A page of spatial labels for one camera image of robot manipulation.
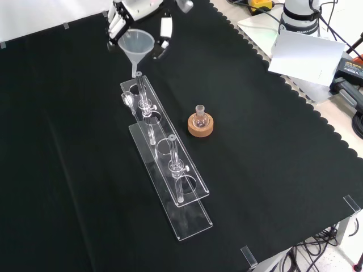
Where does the pale board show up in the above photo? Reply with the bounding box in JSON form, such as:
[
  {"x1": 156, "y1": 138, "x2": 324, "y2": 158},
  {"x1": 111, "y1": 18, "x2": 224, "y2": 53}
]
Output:
[{"x1": 237, "y1": 12, "x2": 337, "y2": 103}]

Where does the small glass weighing funnel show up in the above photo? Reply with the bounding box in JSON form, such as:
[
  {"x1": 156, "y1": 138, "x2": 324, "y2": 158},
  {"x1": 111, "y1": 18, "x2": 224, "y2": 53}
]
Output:
[{"x1": 121, "y1": 92, "x2": 137, "y2": 116}]

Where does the small round-bottom glass flask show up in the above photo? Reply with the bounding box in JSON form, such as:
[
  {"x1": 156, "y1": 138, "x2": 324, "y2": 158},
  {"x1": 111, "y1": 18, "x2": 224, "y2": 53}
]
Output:
[{"x1": 192, "y1": 104, "x2": 209, "y2": 128}]

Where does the clear plastic funnel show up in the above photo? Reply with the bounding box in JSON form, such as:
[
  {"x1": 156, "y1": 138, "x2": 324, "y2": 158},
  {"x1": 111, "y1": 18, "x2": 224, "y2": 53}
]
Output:
[{"x1": 117, "y1": 29, "x2": 155, "y2": 79}]

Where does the grey table leg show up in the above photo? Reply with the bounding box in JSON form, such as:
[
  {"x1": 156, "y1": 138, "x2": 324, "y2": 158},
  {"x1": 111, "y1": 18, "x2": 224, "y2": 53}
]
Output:
[{"x1": 336, "y1": 215, "x2": 354, "y2": 247}]

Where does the cork ring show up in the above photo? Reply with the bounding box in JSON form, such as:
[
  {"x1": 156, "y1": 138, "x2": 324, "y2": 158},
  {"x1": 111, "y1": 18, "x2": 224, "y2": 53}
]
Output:
[{"x1": 187, "y1": 112, "x2": 215, "y2": 138}]

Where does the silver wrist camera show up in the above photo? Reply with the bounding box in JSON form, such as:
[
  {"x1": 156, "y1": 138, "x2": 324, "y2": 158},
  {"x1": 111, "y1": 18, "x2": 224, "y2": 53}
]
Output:
[{"x1": 175, "y1": 0, "x2": 195, "y2": 14}]

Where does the yellow stop button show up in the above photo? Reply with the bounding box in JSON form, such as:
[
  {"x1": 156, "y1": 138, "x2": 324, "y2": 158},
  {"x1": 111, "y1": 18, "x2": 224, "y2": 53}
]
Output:
[{"x1": 248, "y1": 0, "x2": 275, "y2": 15}]

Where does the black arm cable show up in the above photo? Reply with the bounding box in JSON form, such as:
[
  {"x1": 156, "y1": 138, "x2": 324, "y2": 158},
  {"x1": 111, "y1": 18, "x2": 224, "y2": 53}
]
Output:
[{"x1": 310, "y1": 0, "x2": 348, "y2": 46}]

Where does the black cable bundle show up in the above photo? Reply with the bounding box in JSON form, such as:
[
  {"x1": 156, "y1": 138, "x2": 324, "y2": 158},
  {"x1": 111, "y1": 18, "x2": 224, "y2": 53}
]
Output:
[{"x1": 279, "y1": 223, "x2": 341, "y2": 272}]

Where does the white paper card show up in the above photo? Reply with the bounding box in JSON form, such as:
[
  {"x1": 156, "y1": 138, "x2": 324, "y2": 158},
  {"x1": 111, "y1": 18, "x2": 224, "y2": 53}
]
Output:
[{"x1": 267, "y1": 29, "x2": 347, "y2": 88}]

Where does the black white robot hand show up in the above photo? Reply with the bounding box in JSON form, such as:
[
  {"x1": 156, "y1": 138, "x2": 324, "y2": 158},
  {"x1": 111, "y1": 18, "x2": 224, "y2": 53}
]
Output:
[{"x1": 106, "y1": 0, "x2": 174, "y2": 61}]

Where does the grey black tool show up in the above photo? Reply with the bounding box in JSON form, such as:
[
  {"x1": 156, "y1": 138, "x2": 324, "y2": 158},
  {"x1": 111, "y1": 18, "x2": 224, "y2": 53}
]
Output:
[{"x1": 330, "y1": 78, "x2": 363, "y2": 112}]

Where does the black cloth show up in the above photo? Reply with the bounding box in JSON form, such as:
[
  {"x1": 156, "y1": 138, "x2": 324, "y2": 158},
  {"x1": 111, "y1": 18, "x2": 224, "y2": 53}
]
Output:
[{"x1": 0, "y1": 0, "x2": 363, "y2": 272}]

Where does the clear acrylic funnel stand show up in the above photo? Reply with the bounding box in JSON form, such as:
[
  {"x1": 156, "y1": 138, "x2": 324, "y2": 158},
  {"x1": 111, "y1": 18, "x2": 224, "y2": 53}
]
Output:
[{"x1": 120, "y1": 71, "x2": 214, "y2": 243}]

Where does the black tripod leg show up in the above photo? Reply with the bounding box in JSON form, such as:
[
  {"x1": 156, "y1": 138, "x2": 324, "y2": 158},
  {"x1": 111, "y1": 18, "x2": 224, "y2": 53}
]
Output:
[{"x1": 344, "y1": 31, "x2": 363, "y2": 58}]

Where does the black power adapter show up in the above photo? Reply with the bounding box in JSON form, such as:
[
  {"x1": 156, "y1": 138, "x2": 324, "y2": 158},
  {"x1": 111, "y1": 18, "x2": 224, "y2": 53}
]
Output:
[{"x1": 334, "y1": 56, "x2": 363, "y2": 87}]

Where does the coiled black cable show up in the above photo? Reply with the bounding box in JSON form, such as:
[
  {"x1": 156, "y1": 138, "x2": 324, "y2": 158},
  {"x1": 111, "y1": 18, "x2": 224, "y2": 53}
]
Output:
[{"x1": 351, "y1": 111, "x2": 363, "y2": 137}]

